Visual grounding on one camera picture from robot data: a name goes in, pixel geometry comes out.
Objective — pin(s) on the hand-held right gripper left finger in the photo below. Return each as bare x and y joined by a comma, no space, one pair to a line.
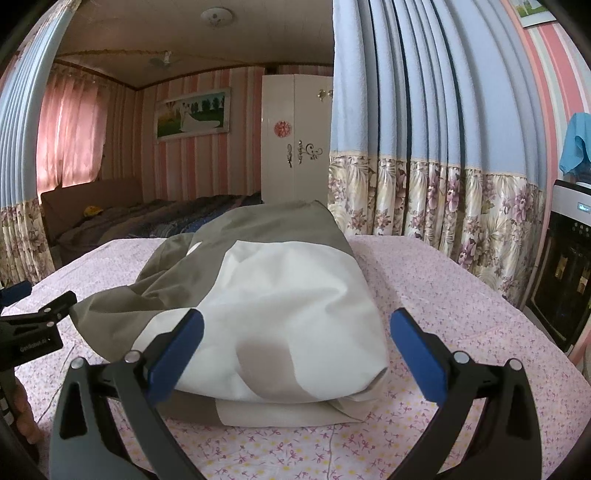
178,355

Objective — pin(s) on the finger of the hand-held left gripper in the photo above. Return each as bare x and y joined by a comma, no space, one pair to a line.
16,294
51,311

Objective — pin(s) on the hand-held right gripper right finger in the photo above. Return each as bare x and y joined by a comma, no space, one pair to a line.
418,355

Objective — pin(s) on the olive and cream jacket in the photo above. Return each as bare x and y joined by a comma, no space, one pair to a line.
277,300

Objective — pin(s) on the person's left hand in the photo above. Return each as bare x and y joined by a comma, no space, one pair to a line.
27,410

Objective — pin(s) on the pink floral sheet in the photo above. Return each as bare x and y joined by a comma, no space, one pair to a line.
461,323

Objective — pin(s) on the bed with brown headboard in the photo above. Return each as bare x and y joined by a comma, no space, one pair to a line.
69,203

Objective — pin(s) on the yellow soft toy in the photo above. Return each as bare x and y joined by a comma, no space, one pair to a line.
92,211

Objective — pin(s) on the blue floral curtain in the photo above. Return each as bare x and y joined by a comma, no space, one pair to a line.
415,92
23,138

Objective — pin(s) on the pink curtain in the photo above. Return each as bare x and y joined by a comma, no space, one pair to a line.
69,134

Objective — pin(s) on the water dispenser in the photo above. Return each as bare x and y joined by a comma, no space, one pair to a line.
563,267

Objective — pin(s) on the white wardrobe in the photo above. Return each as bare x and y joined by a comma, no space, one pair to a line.
286,175

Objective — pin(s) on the blue cloth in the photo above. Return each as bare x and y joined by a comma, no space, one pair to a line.
577,143

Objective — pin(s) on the round ceiling lamp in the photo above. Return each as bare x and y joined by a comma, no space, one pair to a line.
217,15

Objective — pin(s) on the framed landscape wall picture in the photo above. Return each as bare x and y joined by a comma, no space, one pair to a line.
194,113

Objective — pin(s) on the small wall picture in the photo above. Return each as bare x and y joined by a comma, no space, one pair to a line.
538,8

